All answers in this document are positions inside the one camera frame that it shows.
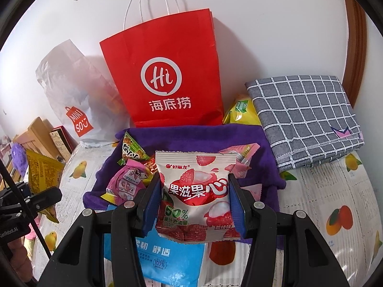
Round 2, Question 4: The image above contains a small pink pastry packet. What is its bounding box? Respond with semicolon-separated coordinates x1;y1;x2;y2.
242;183;262;201

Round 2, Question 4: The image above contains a yellow triangular snack packet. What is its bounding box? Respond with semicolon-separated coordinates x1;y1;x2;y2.
25;149;66;224

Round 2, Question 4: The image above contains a large pink snack bag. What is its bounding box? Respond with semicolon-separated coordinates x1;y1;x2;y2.
101;159;154;206

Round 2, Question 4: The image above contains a lychee gummy packet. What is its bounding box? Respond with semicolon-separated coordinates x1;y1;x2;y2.
155;151;240;244

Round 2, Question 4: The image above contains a pink snack packet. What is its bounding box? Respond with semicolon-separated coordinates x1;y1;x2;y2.
220;143;260;179

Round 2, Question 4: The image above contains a green snack packet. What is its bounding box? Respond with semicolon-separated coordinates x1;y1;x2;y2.
118;132;150;166

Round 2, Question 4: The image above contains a left human hand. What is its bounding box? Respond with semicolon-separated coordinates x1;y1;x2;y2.
8;238;33;282

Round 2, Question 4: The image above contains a blue tissue pack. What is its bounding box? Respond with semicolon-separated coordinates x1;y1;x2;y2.
136;228;206;287

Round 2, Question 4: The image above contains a patterned book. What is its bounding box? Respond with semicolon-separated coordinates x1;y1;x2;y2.
49;126;78;162

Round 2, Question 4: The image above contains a wooden headboard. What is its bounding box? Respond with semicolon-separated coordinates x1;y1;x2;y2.
13;117;62;160

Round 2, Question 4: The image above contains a purple towel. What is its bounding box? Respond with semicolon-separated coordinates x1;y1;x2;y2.
82;122;288;246

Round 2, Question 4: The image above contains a yellow chips bag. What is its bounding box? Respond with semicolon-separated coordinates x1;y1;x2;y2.
223;95;261;126

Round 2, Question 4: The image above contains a fruit print table cover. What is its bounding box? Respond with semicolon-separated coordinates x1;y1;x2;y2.
31;141;381;287

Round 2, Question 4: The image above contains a white Miniso plastic bag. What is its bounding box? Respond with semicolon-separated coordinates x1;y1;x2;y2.
36;39;130;146

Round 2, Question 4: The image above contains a red Haidilao paper bag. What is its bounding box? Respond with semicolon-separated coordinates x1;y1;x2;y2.
100;8;224;128

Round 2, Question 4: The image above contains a brown wooden door frame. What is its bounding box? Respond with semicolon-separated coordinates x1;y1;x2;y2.
342;0;367;107

